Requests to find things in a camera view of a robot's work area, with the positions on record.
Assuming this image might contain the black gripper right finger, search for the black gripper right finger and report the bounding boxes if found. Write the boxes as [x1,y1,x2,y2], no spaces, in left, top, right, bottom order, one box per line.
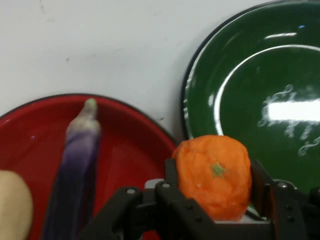
[249,159,320,240]

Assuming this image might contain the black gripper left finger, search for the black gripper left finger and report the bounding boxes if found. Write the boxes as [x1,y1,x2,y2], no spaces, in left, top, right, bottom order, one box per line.
[79,158,219,240]

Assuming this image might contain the orange toy tangerine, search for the orange toy tangerine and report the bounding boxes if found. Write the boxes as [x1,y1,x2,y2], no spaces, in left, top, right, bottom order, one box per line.
[171,134,252,222]

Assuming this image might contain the red enamel plate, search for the red enamel plate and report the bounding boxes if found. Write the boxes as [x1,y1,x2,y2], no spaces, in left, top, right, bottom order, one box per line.
[0,93,181,240]

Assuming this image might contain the purple toy eggplant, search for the purple toy eggplant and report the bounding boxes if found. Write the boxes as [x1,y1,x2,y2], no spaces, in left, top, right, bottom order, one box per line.
[40,98,102,240]

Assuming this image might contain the green enamel plate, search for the green enamel plate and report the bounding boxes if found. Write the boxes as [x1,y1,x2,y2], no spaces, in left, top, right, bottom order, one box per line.
[179,0,320,220]

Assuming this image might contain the cream white toy onion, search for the cream white toy onion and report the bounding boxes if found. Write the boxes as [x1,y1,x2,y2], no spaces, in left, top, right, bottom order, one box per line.
[0,169,34,240]

